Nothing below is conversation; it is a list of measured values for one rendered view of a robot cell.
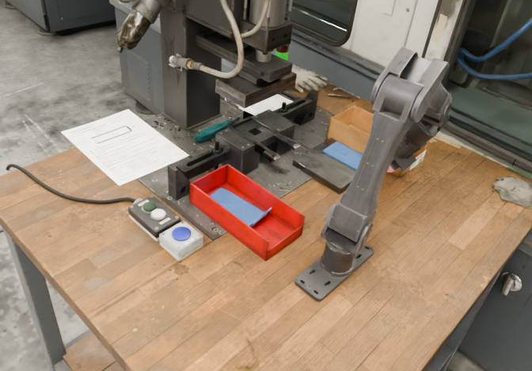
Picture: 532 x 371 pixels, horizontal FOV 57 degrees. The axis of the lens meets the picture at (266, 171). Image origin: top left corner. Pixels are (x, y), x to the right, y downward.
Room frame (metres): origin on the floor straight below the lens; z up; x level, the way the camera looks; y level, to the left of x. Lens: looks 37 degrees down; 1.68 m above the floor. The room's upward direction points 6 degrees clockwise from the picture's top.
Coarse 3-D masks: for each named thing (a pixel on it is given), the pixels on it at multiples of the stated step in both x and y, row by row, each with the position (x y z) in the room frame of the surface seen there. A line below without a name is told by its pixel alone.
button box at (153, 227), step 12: (24, 168) 0.92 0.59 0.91; (36, 180) 0.88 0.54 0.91; (60, 192) 0.85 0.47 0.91; (156, 204) 0.82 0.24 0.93; (132, 216) 0.79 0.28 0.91; (144, 216) 0.78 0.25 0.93; (168, 216) 0.78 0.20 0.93; (144, 228) 0.76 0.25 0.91; (156, 228) 0.74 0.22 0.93; (168, 228) 0.76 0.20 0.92; (156, 240) 0.74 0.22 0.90
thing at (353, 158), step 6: (336, 144) 1.16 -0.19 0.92; (342, 144) 1.16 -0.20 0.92; (324, 150) 1.12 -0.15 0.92; (330, 150) 1.12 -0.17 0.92; (336, 150) 1.12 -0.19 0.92; (342, 150) 1.13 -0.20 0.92; (348, 150) 1.13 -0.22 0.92; (354, 150) 1.13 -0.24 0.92; (336, 156) 1.10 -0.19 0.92; (342, 156) 1.10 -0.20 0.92; (348, 156) 1.10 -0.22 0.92; (354, 156) 1.11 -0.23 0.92; (360, 156) 1.11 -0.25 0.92; (348, 162) 1.07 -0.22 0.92; (354, 162) 1.08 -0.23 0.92; (354, 168) 1.05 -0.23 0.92
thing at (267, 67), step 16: (208, 32) 1.22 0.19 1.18; (208, 48) 1.16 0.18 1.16; (224, 48) 1.13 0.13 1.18; (256, 48) 1.08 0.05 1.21; (256, 64) 1.06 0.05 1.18; (272, 64) 1.07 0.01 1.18; (288, 64) 1.08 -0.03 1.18; (224, 80) 1.04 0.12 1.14; (240, 80) 1.05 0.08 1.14; (256, 80) 1.04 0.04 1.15; (272, 80) 1.04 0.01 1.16; (288, 80) 1.10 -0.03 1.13; (224, 96) 1.03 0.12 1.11; (240, 96) 0.99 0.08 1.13; (256, 96) 1.01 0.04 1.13; (272, 96) 1.06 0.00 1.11
